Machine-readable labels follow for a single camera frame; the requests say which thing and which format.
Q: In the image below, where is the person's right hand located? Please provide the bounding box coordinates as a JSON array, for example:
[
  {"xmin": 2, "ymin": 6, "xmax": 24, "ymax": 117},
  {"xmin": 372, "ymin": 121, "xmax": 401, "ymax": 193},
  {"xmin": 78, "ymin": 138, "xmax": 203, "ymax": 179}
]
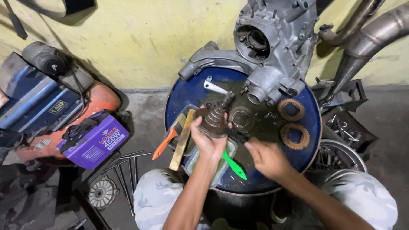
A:
[{"xmin": 244, "ymin": 139, "xmax": 291, "ymax": 181}]

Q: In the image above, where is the person's left hand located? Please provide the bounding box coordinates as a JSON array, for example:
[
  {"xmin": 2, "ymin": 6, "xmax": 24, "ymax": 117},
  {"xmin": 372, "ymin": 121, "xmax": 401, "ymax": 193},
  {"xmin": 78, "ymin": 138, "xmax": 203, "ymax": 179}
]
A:
[{"xmin": 191, "ymin": 116, "xmax": 233, "ymax": 162}]

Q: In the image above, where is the greasy gear cluster shaft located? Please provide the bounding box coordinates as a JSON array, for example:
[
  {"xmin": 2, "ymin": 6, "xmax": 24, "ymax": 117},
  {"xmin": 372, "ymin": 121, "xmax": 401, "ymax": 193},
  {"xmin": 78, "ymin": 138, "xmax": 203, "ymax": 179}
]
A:
[{"xmin": 194, "ymin": 91, "xmax": 236, "ymax": 139}]

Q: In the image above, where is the black metal part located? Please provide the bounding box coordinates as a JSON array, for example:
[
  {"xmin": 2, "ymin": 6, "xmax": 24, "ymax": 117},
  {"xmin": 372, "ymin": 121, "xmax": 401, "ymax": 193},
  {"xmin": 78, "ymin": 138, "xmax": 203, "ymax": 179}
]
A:
[{"xmin": 225, "ymin": 129, "xmax": 251, "ymax": 144}]

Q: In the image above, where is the dark toothed clutch gear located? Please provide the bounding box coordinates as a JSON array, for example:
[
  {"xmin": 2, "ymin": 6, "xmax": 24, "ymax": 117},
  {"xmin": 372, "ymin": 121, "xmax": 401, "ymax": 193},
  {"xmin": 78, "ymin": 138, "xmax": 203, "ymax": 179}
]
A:
[{"xmin": 228, "ymin": 106, "xmax": 256, "ymax": 134}]

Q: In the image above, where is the clear plastic container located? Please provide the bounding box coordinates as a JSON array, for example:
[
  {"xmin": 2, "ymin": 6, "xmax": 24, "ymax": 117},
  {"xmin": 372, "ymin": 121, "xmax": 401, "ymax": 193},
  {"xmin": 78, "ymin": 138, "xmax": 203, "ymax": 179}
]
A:
[{"xmin": 164, "ymin": 104, "xmax": 238, "ymax": 189}]

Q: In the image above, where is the brown clutch friction disc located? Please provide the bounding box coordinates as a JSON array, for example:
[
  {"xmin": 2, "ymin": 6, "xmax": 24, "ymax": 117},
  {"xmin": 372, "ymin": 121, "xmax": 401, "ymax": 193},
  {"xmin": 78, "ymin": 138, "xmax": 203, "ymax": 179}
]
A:
[
  {"xmin": 277, "ymin": 98, "xmax": 305, "ymax": 122},
  {"xmin": 280, "ymin": 123, "xmax": 310, "ymax": 150}
]

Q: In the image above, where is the blue steel drum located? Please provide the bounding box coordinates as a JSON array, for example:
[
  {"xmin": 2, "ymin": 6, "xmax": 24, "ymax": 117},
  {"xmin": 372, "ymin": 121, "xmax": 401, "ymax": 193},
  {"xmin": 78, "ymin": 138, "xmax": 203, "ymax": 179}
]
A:
[{"xmin": 164, "ymin": 66, "xmax": 323, "ymax": 230}]

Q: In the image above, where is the brass flat bar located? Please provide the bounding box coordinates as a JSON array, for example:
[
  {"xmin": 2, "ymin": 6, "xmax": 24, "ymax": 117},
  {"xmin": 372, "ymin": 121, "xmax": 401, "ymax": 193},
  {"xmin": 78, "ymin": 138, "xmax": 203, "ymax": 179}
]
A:
[{"xmin": 169, "ymin": 109, "xmax": 196, "ymax": 171}]

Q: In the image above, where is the flat silver metal wrench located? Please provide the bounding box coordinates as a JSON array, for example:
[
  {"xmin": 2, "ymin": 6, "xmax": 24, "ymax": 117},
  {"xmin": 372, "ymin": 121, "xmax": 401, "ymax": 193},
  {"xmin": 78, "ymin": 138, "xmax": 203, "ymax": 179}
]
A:
[{"xmin": 203, "ymin": 75, "xmax": 229, "ymax": 95}]

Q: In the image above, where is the metal bowl of parts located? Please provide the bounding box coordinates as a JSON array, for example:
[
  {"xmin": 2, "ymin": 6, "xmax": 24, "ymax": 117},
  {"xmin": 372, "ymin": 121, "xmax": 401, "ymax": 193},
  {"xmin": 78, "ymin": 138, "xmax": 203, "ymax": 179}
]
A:
[{"xmin": 311, "ymin": 139, "xmax": 369, "ymax": 173}]

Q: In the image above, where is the black tray of tools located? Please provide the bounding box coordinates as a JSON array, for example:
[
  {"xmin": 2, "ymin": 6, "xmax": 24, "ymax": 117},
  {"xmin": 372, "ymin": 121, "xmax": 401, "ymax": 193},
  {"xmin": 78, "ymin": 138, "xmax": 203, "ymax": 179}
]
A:
[{"xmin": 321, "ymin": 106, "xmax": 379, "ymax": 154}]

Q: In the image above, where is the silver engine casing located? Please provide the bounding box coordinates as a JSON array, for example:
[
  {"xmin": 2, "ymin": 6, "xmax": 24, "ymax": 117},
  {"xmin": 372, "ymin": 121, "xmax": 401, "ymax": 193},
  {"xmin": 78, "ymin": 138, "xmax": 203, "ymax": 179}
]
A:
[{"xmin": 178, "ymin": 0, "xmax": 320, "ymax": 106}]

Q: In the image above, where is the black metal stand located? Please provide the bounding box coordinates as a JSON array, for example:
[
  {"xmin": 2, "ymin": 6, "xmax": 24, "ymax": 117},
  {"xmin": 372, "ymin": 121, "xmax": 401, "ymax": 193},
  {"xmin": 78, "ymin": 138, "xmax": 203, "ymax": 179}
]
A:
[{"xmin": 311, "ymin": 77, "xmax": 369, "ymax": 111}]

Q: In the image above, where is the person's left leg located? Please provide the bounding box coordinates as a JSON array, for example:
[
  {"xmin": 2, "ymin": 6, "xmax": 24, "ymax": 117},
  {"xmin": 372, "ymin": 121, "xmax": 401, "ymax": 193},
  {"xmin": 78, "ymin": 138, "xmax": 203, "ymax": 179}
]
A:
[{"xmin": 133, "ymin": 169, "xmax": 211, "ymax": 230}]

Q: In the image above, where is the person's leg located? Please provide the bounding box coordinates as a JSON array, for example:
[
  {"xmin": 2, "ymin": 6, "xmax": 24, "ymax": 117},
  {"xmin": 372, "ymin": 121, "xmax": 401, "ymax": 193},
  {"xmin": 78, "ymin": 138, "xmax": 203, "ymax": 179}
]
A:
[
  {"xmin": 133, "ymin": 169, "xmax": 211, "ymax": 230},
  {"xmin": 315, "ymin": 169, "xmax": 399, "ymax": 230}
]

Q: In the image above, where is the person's right leg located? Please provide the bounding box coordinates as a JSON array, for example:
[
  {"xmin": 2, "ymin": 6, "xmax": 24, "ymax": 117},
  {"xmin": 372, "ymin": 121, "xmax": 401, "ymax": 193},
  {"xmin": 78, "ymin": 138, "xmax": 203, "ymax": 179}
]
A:
[{"xmin": 315, "ymin": 169, "xmax": 399, "ymax": 230}]

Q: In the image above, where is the thin rusty exhaust pipe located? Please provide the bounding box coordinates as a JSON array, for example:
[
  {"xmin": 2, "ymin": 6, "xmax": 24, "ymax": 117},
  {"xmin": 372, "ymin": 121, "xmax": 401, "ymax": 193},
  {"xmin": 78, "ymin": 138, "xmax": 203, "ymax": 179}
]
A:
[{"xmin": 318, "ymin": 0, "xmax": 384, "ymax": 47}]

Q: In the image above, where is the large steel exhaust chamber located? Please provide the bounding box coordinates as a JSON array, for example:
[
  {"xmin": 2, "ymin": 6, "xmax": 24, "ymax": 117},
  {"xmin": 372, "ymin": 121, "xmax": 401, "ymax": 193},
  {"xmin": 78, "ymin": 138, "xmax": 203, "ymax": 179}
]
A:
[{"xmin": 320, "ymin": 3, "xmax": 409, "ymax": 104}]

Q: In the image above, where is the round silver finned cover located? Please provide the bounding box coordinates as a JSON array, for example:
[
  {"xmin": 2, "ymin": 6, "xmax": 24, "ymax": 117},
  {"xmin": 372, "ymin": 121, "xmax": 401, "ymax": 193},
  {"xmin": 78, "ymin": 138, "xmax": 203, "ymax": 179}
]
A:
[{"xmin": 88, "ymin": 176, "xmax": 120, "ymax": 210}]

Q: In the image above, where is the purple welding machine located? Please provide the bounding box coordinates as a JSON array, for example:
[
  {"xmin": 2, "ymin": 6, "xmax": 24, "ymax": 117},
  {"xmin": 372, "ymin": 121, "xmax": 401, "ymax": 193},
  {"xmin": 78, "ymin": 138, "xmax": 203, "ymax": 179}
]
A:
[{"xmin": 57, "ymin": 109, "xmax": 130, "ymax": 170}]

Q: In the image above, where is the orange blue air compressor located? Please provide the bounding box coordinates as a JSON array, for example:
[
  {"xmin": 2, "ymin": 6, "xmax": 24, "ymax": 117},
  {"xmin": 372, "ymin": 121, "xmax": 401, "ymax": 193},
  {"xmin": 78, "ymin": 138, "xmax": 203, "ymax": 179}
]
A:
[{"xmin": 0, "ymin": 41, "xmax": 122, "ymax": 165}]

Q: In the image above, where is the black dirty cloth heap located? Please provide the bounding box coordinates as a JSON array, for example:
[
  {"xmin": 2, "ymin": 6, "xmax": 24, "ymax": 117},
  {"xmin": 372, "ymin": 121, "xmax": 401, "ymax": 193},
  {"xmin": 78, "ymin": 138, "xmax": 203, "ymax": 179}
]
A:
[{"xmin": 0, "ymin": 164, "xmax": 82, "ymax": 230}]

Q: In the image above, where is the black rubber belt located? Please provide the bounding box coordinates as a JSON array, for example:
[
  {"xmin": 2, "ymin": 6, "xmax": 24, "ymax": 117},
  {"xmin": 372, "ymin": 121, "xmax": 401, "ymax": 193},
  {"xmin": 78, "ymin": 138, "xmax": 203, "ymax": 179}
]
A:
[{"xmin": 1, "ymin": 0, "xmax": 96, "ymax": 41}]

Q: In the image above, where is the green handled brush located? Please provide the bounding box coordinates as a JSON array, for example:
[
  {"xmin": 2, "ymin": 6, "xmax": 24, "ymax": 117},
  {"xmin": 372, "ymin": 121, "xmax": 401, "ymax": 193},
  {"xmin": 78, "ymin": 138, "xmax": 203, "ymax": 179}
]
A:
[{"xmin": 221, "ymin": 149, "xmax": 248, "ymax": 181}]

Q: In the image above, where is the orange handled paint brush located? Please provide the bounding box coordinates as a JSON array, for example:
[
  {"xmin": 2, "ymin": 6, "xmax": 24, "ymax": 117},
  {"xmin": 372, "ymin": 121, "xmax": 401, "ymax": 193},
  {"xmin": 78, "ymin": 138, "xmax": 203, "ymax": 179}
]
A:
[{"xmin": 152, "ymin": 114, "xmax": 187, "ymax": 161}]

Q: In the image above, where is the long metal t-handle wrench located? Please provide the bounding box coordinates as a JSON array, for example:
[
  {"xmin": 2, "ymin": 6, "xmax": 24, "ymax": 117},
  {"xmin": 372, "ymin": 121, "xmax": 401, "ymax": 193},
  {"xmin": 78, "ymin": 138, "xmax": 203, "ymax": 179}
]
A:
[
  {"xmin": 112, "ymin": 164, "xmax": 135, "ymax": 217},
  {"xmin": 109, "ymin": 152, "xmax": 152, "ymax": 161},
  {"xmin": 101, "ymin": 150, "xmax": 145, "ymax": 175},
  {"xmin": 127, "ymin": 156, "xmax": 138, "ymax": 200}
]

